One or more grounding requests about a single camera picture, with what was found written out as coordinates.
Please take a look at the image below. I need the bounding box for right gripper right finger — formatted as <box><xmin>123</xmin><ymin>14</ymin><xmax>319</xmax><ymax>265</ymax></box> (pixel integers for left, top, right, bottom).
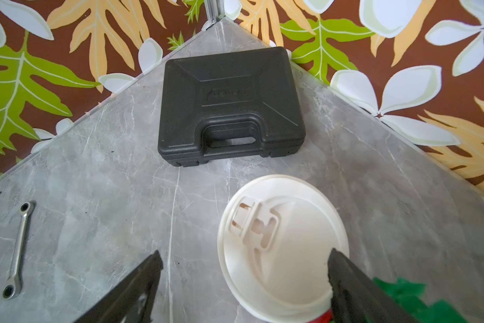
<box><xmin>328</xmin><ymin>249</ymin><xmax>416</xmax><ymax>322</ymax></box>

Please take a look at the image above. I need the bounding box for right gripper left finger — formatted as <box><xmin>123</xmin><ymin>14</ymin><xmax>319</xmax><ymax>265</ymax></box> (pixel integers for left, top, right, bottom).
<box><xmin>76</xmin><ymin>250</ymin><xmax>163</xmax><ymax>323</ymax></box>

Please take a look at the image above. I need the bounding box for green wrapped straws bundle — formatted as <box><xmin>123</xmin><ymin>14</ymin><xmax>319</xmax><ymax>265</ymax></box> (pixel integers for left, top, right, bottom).
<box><xmin>373</xmin><ymin>277</ymin><xmax>467</xmax><ymax>323</ymax></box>

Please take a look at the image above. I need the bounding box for red cup white lid back-left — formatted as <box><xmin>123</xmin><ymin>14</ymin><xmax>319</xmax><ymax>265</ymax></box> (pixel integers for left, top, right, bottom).
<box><xmin>217</xmin><ymin>174</ymin><xmax>349</xmax><ymax>322</ymax></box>

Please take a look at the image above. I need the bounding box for small wrench left side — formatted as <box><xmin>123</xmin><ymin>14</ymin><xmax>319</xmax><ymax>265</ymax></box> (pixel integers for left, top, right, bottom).
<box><xmin>2</xmin><ymin>201</ymin><xmax>35</xmax><ymax>300</ymax></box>

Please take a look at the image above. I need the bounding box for black plastic tool case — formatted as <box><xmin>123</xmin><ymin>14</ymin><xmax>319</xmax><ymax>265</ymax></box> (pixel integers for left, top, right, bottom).
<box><xmin>158</xmin><ymin>47</ymin><xmax>306</xmax><ymax>167</ymax></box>

